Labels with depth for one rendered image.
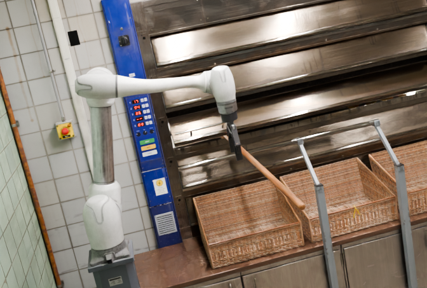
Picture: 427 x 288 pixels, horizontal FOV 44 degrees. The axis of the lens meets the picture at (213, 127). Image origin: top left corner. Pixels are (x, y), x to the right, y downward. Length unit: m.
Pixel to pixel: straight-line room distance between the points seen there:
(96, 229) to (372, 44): 2.14
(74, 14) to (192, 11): 0.69
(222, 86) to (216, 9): 1.03
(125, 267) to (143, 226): 1.01
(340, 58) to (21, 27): 1.94
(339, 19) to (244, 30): 0.61
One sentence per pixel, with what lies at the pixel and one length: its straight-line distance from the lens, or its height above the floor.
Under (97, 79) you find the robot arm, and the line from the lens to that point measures 2.35.
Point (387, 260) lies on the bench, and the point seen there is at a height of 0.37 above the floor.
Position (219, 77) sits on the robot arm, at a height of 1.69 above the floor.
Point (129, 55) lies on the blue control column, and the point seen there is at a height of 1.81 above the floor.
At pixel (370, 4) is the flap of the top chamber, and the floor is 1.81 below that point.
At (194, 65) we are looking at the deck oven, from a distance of 3.29.
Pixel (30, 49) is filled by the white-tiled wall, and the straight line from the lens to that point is 3.27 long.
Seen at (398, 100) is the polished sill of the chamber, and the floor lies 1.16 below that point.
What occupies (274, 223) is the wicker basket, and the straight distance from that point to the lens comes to 3.49.
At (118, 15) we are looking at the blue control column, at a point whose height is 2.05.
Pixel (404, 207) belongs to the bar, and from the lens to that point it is 3.25.
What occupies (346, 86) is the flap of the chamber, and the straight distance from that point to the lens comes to 3.58.
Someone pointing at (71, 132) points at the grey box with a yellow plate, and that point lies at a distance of 3.24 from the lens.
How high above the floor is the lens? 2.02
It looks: 13 degrees down
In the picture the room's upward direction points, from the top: 11 degrees counter-clockwise
